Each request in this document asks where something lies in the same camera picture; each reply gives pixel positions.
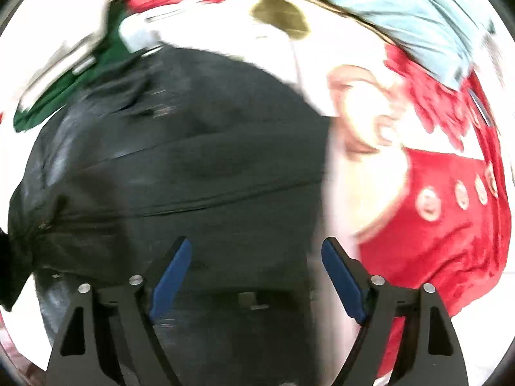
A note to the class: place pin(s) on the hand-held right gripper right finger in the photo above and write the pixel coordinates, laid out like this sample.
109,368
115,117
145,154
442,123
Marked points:
344,285

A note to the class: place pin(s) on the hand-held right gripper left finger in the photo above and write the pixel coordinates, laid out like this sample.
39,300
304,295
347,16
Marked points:
171,281

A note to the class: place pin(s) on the black jacket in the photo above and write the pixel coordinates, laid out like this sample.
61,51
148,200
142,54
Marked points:
181,169

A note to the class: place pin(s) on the green garment with white stripes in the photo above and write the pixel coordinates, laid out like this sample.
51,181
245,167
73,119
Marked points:
52,100

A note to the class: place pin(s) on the light grey garment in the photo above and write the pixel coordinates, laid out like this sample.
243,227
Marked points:
136,34

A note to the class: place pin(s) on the red floral blanket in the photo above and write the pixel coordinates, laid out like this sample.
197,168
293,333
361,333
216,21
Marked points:
442,229

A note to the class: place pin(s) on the teal quilt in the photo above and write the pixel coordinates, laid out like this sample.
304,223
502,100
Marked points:
402,8

